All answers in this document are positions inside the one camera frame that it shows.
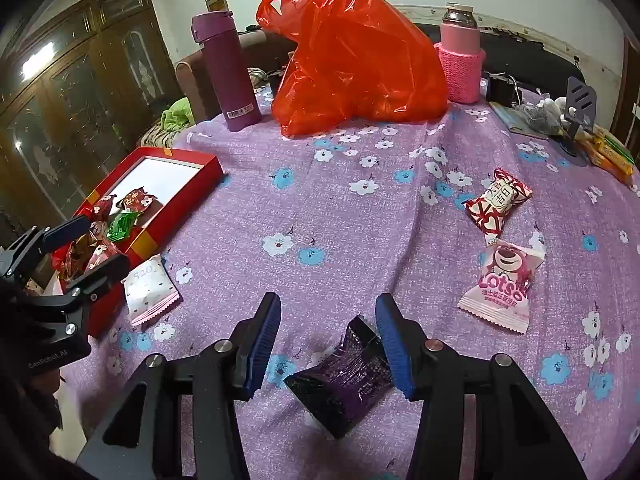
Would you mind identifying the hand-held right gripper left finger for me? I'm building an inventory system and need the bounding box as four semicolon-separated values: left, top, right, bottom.
75;291;282;480

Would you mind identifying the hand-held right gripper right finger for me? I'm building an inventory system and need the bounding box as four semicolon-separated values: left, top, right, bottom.
375;292;588;480

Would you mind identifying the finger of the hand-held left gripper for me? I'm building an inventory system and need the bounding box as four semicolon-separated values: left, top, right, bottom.
20;252;132;321
0;216;92;281

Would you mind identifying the dark purple snack packet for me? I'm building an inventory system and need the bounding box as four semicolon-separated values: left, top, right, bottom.
284;315;396;440

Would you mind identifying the red gift box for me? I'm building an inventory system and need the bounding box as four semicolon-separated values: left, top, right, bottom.
50;147;224;341

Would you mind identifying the person's left forearm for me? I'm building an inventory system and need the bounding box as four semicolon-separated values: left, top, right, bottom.
0;365;66;480

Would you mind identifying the gold brown snack packet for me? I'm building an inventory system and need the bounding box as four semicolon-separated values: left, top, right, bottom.
65;232;123;286

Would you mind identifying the large red gold-print packet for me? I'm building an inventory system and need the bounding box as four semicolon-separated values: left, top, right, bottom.
50;245;76;281

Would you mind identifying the white pink-edged snack packet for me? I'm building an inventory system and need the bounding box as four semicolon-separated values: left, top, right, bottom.
121;254;181;328

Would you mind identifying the green snack packet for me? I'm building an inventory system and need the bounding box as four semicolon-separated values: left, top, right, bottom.
106;210;143;246

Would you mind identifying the red printed snack packet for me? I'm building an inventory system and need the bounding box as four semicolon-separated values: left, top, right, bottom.
122;186;157;212

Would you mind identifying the pink bear snack packet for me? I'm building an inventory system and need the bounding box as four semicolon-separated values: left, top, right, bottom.
457;239;547;335

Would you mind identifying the patterned beige blanket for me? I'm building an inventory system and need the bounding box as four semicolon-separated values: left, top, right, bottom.
137;122;193;153

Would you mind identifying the wooden cabinet with glass doors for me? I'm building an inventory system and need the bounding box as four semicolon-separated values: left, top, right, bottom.
0;0;171;241

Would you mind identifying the green jacket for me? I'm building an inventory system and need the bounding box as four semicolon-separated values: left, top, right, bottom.
160;97;193;131

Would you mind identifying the red white heart snack packet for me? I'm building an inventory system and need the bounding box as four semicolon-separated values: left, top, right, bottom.
464;167;532;238

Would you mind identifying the brown armchair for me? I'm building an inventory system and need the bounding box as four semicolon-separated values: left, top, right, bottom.
175;30;296;123

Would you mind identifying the purple thermos bottle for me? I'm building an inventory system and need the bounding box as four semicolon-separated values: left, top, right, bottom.
191;10;263;132

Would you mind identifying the light blue booklet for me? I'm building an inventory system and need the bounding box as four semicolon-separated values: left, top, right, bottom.
489;101;551;140

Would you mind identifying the grey plastic bag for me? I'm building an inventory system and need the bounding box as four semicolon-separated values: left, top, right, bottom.
515;97;566;136

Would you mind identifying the small black box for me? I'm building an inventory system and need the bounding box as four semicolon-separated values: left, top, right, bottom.
486;72;523;108

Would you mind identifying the pink bottle with knitted sleeve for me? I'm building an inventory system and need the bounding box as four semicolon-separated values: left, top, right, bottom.
433;2;487;105

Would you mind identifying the yellow snack box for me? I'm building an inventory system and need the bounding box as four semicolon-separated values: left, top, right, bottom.
575;127;637;183

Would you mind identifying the red plastic bag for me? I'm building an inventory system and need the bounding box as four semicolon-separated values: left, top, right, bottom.
256;0;449;137

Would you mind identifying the black phone stand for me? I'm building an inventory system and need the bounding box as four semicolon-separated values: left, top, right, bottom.
562;76;598;156

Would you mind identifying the black leather sofa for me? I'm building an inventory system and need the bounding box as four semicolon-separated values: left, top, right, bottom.
415;22;586;96

